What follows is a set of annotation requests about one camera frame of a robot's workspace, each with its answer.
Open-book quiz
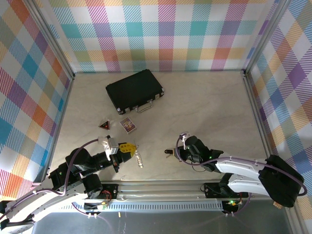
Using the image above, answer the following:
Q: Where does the silver keyring with chain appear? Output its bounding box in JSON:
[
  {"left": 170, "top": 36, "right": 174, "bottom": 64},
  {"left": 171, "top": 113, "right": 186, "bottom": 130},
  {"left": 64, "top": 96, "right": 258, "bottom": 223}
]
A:
[{"left": 133, "top": 143, "right": 145, "bottom": 169}]

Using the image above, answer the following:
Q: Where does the small printed card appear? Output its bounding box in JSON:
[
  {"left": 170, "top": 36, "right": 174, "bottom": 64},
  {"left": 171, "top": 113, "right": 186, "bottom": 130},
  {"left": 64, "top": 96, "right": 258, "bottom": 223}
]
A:
[{"left": 119, "top": 117, "right": 137, "bottom": 135}]

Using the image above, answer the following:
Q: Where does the grey metal plate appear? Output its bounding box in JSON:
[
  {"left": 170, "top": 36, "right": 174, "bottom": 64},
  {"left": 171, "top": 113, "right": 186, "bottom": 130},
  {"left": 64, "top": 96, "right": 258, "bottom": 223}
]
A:
[{"left": 31, "top": 211, "right": 292, "bottom": 234}]

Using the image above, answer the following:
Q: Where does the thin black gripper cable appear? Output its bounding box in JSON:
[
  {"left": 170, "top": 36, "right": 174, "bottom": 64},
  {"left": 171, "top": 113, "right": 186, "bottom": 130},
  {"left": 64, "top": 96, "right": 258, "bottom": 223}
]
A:
[{"left": 189, "top": 159, "right": 208, "bottom": 173}]

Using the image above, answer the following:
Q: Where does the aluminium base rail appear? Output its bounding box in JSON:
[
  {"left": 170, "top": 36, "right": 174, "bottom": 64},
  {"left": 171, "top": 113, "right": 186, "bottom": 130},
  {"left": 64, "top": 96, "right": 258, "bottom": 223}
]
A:
[{"left": 102, "top": 180, "right": 224, "bottom": 202}]

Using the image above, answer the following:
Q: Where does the aluminium floor edge rail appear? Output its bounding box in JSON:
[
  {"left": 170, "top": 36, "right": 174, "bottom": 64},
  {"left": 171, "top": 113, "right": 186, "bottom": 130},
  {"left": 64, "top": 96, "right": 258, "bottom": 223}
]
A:
[
  {"left": 242, "top": 72, "right": 277, "bottom": 158},
  {"left": 46, "top": 74, "right": 75, "bottom": 171}
]

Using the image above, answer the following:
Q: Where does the grey slotted cable duct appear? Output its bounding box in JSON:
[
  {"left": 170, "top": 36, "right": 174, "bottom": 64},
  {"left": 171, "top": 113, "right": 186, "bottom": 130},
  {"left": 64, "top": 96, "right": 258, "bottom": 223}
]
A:
[{"left": 36, "top": 201, "right": 224, "bottom": 212}]

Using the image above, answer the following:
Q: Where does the black briefcase with metal handle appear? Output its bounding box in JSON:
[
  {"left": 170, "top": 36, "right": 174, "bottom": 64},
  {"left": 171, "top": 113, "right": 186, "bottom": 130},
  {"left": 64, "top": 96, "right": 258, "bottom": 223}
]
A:
[{"left": 105, "top": 69, "right": 165, "bottom": 115}]

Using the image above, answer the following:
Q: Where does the aluminium frame post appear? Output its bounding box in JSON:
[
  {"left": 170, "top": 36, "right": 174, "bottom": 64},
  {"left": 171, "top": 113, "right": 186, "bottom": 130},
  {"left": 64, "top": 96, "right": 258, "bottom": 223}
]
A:
[
  {"left": 242, "top": 0, "right": 293, "bottom": 78},
  {"left": 24, "top": 0, "right": 76, "bottom": 80}
]

